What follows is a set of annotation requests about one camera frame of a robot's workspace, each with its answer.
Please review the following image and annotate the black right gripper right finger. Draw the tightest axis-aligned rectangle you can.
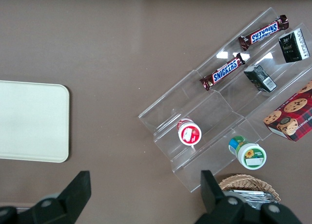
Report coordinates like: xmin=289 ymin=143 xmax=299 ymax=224
xmin=194 ymin=170 xmax=303 ymax=224

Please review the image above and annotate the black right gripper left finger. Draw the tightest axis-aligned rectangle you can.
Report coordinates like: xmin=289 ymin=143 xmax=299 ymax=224
xmin=0 ymin=170 xmax=92 ymax=224

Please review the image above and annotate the plastic triangle sandwich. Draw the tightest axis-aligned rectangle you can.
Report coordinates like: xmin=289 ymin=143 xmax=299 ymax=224
xmin=225 ymin=189 xmax=278 ymax=206

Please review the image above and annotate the woven wicker basket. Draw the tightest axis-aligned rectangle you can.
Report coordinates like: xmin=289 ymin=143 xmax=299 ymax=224
xmin=218 ymin=174 xmax=282 ymax=203

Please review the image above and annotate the cream plastic tray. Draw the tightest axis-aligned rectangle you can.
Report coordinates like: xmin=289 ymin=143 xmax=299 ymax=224
xmin=0 ymin=80 xmax=70 ymax=164

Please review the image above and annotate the green sunflower lidded cup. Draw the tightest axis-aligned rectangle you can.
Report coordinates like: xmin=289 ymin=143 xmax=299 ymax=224
xmin=228 ymin=135 xmax=267 ymax=170

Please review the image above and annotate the red lidded yogurt cup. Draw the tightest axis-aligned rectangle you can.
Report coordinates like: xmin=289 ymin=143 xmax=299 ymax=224
xmin=176 ymin=118 xmax=202 ymax=146

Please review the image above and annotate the clear acrylic display stand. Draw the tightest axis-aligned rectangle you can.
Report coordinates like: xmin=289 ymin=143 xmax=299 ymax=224
xmin=137 ymin=7 xmax=312 ymax=193

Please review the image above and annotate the chocolate chip cookie box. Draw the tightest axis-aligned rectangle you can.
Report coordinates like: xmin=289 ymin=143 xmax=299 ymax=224
xmin=263 ymin=79 xmax=312 ymax=143

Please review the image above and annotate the Snickers chocolate bar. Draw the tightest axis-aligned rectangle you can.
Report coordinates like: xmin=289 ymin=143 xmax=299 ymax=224
xmin=199 ymin=52 xmax=246 ymax=92
xmin=238 ymin=14 xmax=290 ymax=52

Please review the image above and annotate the dark green drink carton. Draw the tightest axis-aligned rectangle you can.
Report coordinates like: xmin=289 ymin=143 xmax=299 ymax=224
xmin=278 ymin=29 xmax=311 ymax=64
xmin=243 ymin=64 xmax=278 ymax=93

